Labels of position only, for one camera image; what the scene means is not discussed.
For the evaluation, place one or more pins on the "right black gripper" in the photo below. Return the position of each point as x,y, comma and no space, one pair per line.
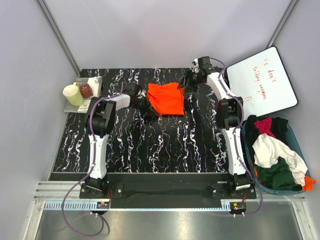
191,88

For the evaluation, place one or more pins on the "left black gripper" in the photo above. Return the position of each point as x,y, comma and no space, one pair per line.
148,110

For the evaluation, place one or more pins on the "orange t shirt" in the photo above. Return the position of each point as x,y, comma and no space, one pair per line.
166,99
309,183

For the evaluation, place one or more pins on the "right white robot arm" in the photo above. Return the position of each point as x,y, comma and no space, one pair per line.
229,119

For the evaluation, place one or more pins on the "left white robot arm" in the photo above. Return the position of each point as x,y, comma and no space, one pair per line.
99,122

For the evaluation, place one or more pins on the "grey booklet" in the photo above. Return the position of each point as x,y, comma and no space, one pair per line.
96,84

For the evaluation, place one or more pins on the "dark red cube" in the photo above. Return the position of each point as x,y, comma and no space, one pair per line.
86,91

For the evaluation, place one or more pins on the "cream yellow mug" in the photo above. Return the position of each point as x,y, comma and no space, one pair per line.
73,95

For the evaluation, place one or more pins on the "white whiteboard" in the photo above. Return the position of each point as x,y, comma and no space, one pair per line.
263,83

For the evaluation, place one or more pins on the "magenta t shirt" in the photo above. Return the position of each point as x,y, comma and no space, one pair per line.
264,126

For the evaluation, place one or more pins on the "black t shirt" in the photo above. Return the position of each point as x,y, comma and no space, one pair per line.
278,128

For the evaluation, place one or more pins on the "white t shirt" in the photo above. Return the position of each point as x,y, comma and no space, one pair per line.
268,149

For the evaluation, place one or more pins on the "teal laundry basket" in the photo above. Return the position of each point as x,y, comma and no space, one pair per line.
292,144

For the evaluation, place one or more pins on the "dark green t shirt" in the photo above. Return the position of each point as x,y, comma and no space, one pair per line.
277,177

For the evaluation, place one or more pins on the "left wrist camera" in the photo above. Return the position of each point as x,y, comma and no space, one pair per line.
135,90

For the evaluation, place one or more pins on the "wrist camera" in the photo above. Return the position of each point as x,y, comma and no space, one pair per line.
135,90
203,64

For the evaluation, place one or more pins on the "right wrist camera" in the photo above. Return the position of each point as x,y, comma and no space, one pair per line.
203,64

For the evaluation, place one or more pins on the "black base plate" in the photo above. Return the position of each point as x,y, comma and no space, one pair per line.
167,191

